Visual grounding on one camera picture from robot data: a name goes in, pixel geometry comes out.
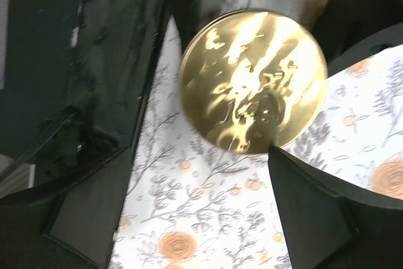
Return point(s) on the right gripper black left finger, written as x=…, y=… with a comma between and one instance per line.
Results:
x=68, y=222

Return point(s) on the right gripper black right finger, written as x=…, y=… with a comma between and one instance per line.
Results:
x=330, y=223

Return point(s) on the gold round tin lid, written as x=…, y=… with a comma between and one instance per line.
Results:
x=252, y=79

